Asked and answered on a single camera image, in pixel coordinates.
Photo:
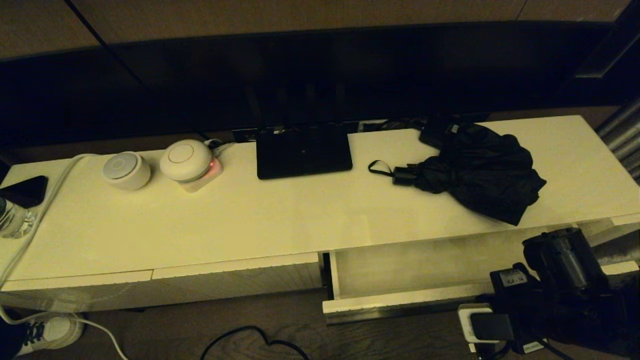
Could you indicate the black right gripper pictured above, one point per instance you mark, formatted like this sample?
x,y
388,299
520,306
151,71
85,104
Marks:
x,y
527,310

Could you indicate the wide white ribbed drawer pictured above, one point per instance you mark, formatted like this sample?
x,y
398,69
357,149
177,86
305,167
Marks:
x,y
400,270

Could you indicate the black umbrella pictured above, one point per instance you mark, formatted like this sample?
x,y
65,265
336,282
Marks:
x,y
485,170

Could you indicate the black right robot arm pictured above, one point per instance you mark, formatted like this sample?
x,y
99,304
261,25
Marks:
x,y
565,260

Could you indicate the white wooden panel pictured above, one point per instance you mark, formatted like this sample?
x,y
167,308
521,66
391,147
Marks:
x,y
607,230
240,280
75,295

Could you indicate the white ribbed cabinet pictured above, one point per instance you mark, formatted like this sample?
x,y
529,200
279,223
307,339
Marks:
x,y
250,220

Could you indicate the black set-top box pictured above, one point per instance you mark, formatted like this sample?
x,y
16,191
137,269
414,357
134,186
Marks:
x,y
432,134

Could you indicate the grey pleated curtain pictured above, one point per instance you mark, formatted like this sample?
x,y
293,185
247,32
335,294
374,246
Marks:
x,y
622,140

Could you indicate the black flat screen television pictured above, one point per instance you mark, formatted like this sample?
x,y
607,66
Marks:
x,y
350,75

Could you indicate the white power strip red light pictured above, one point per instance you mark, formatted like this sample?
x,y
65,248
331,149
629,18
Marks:
x,y
201,186

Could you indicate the white dome shaped device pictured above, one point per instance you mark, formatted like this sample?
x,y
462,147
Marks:
x,y
186,160

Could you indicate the white speaker with grey top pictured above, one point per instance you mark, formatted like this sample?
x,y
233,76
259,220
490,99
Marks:
x,y
126,172

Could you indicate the white sneaker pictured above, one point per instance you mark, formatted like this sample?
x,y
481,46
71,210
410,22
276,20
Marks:
x,y
55,332

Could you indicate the dark trouser leg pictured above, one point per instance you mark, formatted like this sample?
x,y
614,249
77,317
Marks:
x,y
10,340

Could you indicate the black smartphone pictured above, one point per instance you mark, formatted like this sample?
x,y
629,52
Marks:
x,y
25,191

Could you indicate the clear plastic water bottle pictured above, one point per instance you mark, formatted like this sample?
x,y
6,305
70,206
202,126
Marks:
x,y
14,220

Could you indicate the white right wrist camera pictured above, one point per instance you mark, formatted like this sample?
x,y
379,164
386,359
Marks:
x,y
465,322

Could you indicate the black television base plate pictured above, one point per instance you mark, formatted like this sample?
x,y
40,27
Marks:
x,y
305,155

